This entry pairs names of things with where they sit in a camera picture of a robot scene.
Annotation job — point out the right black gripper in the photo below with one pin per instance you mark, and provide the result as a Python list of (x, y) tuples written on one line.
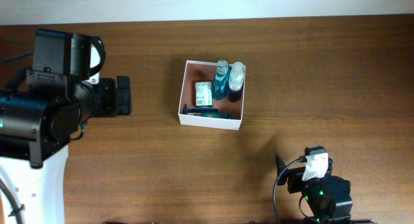
[(296, 177)]

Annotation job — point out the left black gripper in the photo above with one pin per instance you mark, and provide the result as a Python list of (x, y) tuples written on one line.
[(110, 95)]

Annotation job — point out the blue disposable razor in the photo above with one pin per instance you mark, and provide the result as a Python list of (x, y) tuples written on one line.
[(187, 110)]

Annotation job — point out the blue white toothbrush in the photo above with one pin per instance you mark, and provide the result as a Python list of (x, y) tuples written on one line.
[(213, 115)]

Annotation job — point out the teal white toothpaste tube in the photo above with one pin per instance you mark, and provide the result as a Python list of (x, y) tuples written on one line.
[(225, 116)]

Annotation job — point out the green white small box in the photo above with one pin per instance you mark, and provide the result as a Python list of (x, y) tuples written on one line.
[(203, 94)]

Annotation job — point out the blue mouthwash bottle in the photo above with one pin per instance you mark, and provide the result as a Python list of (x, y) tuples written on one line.
[(221, 80)]

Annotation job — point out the clear purple soap pump bottle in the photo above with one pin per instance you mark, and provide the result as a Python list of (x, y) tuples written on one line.
[(236, 81)]

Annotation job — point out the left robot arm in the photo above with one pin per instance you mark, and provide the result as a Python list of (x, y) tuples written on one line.
[(44, 108)]

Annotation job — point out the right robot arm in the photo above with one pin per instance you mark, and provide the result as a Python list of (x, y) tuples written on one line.
[(328, 197)]

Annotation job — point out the white open cardboard box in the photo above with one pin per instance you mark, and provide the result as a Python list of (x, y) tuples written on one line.
[(196, 71)]

